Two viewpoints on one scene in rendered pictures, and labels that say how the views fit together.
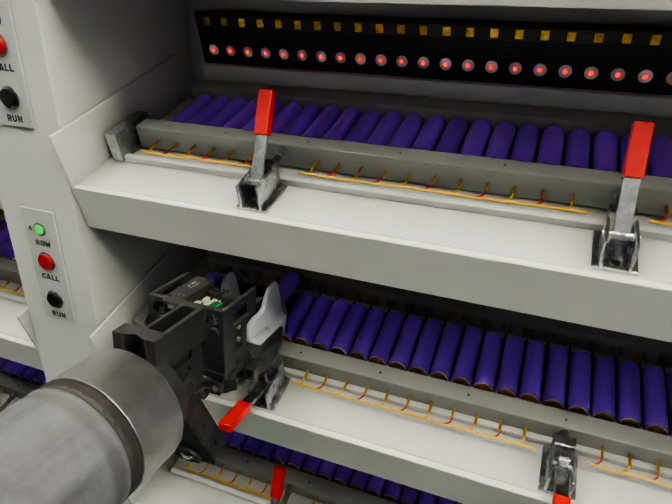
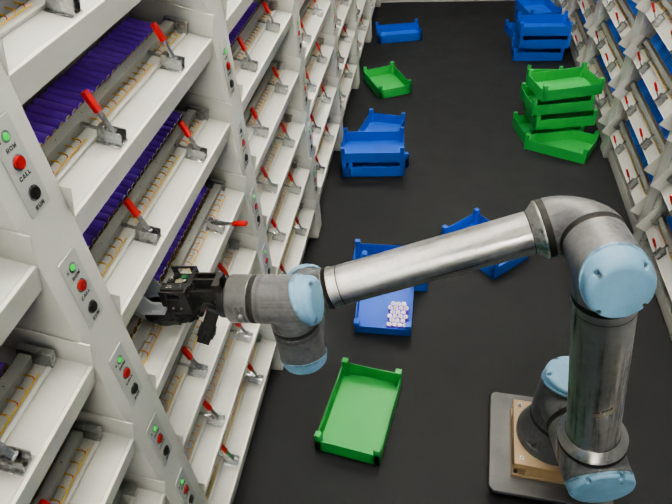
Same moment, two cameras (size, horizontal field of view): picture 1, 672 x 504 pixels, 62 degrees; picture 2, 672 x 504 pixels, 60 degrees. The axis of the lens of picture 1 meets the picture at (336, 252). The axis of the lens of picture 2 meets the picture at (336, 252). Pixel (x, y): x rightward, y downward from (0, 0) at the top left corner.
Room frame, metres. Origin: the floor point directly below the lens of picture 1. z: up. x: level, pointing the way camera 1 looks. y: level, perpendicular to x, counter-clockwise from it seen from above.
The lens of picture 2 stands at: (0.23, 0.92, 1.62)
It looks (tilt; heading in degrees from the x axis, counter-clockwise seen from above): 42 degrees down; 261
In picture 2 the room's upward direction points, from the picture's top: 5 degrees counter-clockwise
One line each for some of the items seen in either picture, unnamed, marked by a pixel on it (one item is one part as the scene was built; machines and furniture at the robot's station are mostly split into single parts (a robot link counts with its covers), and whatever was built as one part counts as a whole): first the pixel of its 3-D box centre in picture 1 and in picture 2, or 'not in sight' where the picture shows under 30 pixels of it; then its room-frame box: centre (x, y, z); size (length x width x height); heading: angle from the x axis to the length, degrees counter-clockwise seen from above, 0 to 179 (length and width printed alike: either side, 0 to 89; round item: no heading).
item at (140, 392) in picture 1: (110, 416); (240, 299); (0.30, 0.15, 0.85); 0.10 x 0.05 x 0.09; 69
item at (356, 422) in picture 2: not in sight; (360, 408); (0.04, -0.09, 0.04); 0.30 x 0.20 x 0.08; 60
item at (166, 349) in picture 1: (185, 351); (198, 295); (0.37, 0.12, 0.85); 0.12 x 0.08 x 0.09; 159
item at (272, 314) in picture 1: (270, 308); (152, 288); (0.46, 0.06, 0.84); 0.09 x 0.03 x 0.06; 155
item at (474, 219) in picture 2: not in sight; (484, 241); (-0.64, -0.71, 0.04); 0.30 x 0.20 x 0.08; 113
